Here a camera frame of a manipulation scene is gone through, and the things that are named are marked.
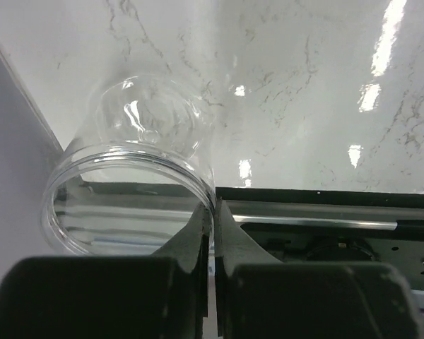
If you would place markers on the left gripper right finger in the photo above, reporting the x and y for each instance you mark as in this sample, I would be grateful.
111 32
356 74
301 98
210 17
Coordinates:
258 296

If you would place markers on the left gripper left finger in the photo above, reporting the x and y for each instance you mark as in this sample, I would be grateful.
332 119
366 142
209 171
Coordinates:
162 295

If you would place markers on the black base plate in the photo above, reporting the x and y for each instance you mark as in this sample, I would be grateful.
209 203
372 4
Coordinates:
289 225

